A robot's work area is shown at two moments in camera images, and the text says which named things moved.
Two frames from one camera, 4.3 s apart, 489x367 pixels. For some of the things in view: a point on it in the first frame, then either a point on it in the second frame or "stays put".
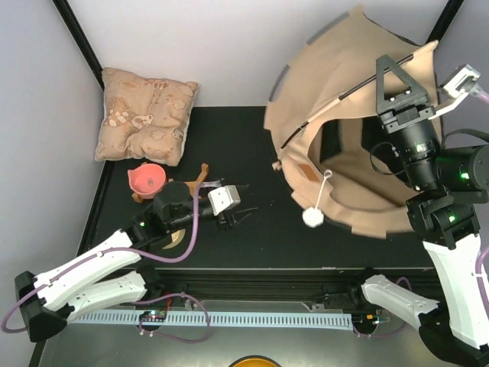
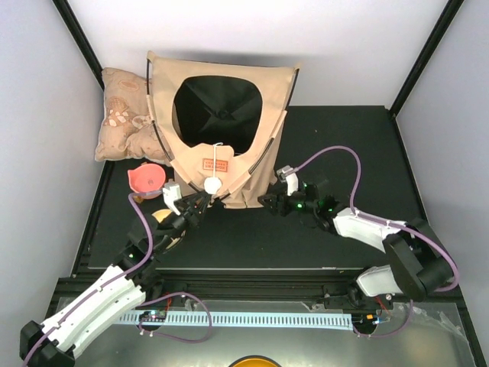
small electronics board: (153, 316) stays put
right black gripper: (412, 107) → (276, 199)
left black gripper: (234, 218) → (187, 206)
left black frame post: (74, 28) stays put
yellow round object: (255, 361) stays put
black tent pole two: (344, 95) → (296, 72)
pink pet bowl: (147, 180) stays put
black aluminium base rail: (341, 286) stays put
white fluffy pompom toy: (313, 217) → (213, 185)
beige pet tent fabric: (322, 113) → (238, 181)
